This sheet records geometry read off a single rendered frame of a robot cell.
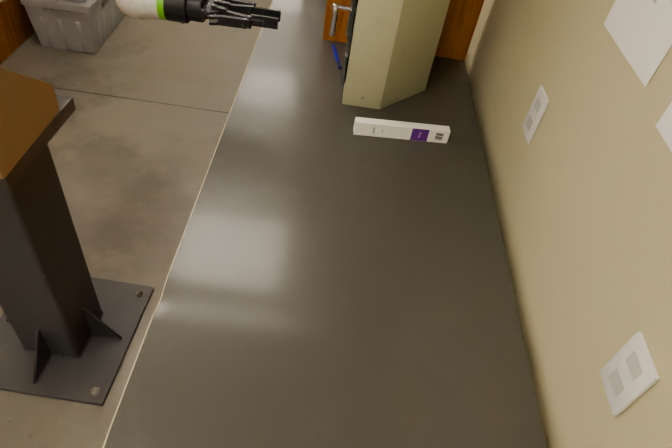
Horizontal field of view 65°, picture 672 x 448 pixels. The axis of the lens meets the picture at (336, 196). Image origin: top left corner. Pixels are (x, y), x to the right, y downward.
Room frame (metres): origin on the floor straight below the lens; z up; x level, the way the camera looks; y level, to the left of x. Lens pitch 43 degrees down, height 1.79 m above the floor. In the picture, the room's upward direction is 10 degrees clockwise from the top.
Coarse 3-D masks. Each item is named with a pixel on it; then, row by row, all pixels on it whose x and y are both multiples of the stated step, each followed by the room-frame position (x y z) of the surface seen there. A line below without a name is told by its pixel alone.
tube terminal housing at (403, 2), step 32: (384, 0) 1.28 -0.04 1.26; (416, 0) 1.32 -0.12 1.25; (448, 0) 1.42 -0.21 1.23; (384, 32) 1.28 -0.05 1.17; (416, 32) 1.35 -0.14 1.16; (352, 64) 1.28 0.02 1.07; (384, 64) 1.28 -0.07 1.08; (416, 64) 1.37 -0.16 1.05; (352, 96) 1.28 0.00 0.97; (384, 96) 1.29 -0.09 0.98
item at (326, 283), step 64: (320, 0) 1.94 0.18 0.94; (256, 64) 1.41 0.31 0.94; (320, 64) 1.48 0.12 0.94; (448, 64) 1.62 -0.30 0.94; (256, 128) 1.10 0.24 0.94; (320, 128) 1.15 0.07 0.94; (256, 192) 0.86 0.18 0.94; (320, 192) 0.90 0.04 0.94; (384, 192) 0.94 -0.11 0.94; (448, 192) 0.98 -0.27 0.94; (192, 256) 0.65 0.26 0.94; (256, 256) 0.68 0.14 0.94; (320, 256) 0.71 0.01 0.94; (384, 256) 0.74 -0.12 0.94; (448, 256) 0.77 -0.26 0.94; (192, 320) 0.51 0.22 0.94; (256, 320) 0.53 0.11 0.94; (320, 320) 0.56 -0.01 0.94; (384, 320) 0.58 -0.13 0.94; (448, 320) 0.60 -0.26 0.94; (512, 320) 0.63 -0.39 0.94; (128, 384) 0.37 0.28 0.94; (192, 384) 0.39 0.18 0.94; (256, 384) 0.41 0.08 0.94; (320, 384) 0.43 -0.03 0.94; (384, 384) 0.45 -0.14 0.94; (448, 384) 0.47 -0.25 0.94; (512, 384) 0.49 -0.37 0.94
